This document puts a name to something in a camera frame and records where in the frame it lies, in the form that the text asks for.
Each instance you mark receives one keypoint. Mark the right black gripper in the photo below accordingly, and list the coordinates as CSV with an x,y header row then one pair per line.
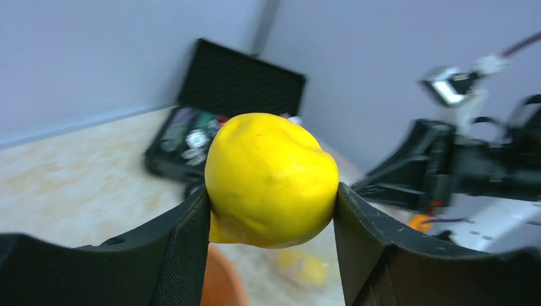
x,y
434,162

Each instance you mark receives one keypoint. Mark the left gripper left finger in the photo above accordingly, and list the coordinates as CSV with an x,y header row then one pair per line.
x,y
161,262

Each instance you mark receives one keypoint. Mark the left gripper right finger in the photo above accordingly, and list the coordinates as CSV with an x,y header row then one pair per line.
x,y
385,262

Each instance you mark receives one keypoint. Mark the yellow bell pepper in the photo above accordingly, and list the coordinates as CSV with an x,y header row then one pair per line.
x,y
270,183

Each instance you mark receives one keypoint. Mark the orange carrot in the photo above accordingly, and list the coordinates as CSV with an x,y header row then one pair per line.
x,y
420,222

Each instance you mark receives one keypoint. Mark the orange plastic basket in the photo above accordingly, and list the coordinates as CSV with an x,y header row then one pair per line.
x,y
222,284

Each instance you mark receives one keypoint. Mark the black open carrying case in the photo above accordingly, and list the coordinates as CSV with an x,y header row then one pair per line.
x,y
220,84

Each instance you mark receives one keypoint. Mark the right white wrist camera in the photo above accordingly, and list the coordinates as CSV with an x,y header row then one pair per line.
x,y
450,87

